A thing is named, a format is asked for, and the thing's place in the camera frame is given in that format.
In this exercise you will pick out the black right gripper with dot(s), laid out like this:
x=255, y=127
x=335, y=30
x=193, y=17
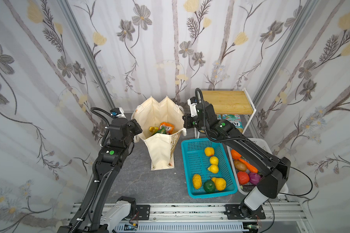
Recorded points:
x=188, y=121

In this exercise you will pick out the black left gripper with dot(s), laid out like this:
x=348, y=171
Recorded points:
x=135, y=128

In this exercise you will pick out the cream floral grocery tote bag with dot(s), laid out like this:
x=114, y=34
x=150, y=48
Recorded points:
x=161, y=147

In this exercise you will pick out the orange red snack bag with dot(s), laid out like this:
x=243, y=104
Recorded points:
x=169, y=128

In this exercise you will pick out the small yellow lemon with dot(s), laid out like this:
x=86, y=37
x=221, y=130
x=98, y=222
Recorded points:
x=213, y=168

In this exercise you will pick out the yellow banana bunch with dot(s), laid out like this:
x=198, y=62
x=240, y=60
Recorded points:
x=153, y=129

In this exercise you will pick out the green snack bag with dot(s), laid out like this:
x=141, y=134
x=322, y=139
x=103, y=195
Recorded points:
x=161, y=131

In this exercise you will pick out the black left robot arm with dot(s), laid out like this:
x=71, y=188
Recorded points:
x=116, y=145

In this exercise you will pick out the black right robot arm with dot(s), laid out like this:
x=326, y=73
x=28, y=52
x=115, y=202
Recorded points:
x=220, y=131

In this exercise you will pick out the teal Fox's candy bag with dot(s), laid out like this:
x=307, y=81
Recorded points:
x=234, y=119

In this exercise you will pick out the white metal wooden shelf rack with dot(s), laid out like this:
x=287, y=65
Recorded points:
x=231, y=102

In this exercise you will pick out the teal plastic basket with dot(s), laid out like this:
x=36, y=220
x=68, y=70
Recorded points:
x=196, y=165

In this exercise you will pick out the small orange pumpkin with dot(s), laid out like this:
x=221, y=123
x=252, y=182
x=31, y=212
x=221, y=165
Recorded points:
x=235, y=155

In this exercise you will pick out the yellow lemon front left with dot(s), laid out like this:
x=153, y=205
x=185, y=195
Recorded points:
x=197, y=181

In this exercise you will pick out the brown potato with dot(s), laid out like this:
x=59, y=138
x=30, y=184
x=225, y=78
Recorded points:
x=240, y=166

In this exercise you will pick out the green round fruit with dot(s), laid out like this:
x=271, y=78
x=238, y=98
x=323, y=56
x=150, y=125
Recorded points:
x=209, y=186

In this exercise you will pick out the bumpy yellow citron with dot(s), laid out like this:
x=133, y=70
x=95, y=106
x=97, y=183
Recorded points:
x=220, y=184

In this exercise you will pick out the orange carrot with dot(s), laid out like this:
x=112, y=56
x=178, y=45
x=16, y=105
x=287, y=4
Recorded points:
x=250, y=167

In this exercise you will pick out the red tomato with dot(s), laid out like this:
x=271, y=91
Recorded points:
x=243, y=177

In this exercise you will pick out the white plastic basket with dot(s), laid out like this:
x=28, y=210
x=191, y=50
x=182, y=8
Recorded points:
x=274, y=171

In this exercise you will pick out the purple onion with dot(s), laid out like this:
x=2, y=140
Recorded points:
x=254, y=178

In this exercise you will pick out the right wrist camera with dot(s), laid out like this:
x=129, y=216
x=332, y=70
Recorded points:
x=192, y=102

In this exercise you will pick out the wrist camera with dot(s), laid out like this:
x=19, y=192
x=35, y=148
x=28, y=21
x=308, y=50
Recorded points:
x=117, y=113
x=192, y=102

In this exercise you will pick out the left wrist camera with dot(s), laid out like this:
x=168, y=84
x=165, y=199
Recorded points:
x=117, y=113

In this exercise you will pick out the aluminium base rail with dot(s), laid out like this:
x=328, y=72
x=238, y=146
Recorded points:
x=282, y=217

